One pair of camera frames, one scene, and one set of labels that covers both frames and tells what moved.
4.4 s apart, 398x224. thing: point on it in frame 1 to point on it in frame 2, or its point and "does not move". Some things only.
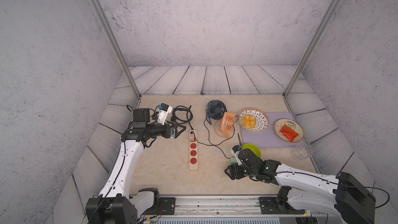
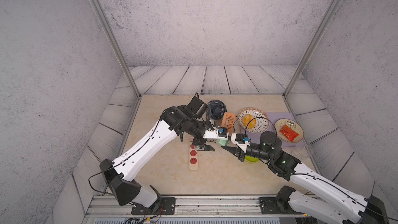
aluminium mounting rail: (221, 207) does not move
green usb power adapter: (233, 161) to (224, 142)
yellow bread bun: (249, 121) does not move
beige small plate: (279, 125) does not move
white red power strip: (193, 152) does not move
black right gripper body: (240, 171) to (256, 153)
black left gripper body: (156, 130) to (197, 130)
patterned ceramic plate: (262, 124) does not move
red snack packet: (288, 133) does not move
